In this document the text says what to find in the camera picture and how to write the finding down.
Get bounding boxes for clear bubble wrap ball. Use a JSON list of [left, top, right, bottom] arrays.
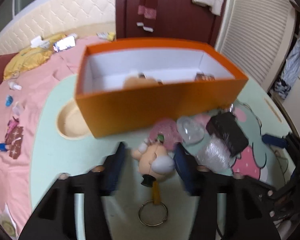
[[195, 135, 231, 172]]

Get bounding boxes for black red pouch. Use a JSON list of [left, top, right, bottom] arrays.
[[206, 112, 249, 157]]

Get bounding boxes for clear heart-shaped lid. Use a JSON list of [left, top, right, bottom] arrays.
[[176, 116, 205, 145]]

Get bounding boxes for cartoon figure keychain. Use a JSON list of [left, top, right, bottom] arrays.
[[131, 133, 175, 227]]

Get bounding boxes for pink heart-shaped case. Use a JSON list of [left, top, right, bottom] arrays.
[[149, 119, 183, 151]]

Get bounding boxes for brown snack box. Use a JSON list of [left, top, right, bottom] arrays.
[[194, 73, 215, 81]]

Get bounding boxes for orange cardboard box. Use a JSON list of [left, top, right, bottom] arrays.
[[74, 38, 248, 138]]

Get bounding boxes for brown capybara plush toy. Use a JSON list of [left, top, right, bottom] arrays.
[[122, 73, 163, 89]]

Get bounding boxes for brown patterned card pack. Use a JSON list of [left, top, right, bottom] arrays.
[[5, 126, 23, 159]]

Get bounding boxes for pink bed duvet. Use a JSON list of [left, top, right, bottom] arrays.
[[0, 36, 101, 239]]

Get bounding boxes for white slatted closet door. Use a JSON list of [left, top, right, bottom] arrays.
[[215, 0, 296, 92]]

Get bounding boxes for blue hair clip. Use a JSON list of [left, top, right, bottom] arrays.
[[5, 95, 13, 107]]

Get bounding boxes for dark red wooden door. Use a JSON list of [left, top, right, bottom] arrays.
[[115, 0, 223, 46]]

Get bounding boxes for yellow pillow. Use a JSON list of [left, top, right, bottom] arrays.
[[3, 33, 66, 80]]

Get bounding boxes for blue white snack packet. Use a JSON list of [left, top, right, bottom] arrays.
[[53, 35, 76, 53]]

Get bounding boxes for white tissue pack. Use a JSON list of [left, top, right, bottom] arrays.
[[30, 36, 50, 49]]

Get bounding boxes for red pink striped scarf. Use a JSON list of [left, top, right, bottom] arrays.
[[136, 0, 158, 33]]

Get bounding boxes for cream tufted headboard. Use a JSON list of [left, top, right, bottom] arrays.
[[0, 0, 116, 55]]

